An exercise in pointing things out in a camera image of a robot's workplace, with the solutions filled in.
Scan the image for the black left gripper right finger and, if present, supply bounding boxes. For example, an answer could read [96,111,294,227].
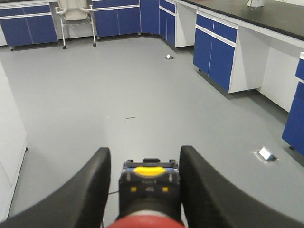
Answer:
[179,145,304,228]

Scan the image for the beige office chair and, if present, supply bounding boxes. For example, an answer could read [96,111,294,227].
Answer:
[55,0,97,50]

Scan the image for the floor socket box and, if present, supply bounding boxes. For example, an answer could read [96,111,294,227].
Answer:
[253,146,278,163]
[165,54,174,60]

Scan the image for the near floor socket box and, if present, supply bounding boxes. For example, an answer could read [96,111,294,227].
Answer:
[253,146,278,163]

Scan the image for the blue lab cabinets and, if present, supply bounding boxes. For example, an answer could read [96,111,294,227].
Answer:
[0,0,304,152]

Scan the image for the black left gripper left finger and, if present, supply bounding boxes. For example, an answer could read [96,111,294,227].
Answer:
[0,147,111,228]

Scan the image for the red mushroom push button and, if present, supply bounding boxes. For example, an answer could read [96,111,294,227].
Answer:
[110,158,185,228]

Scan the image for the far floor socket box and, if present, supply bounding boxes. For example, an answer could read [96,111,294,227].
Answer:
[165,54,174,60]

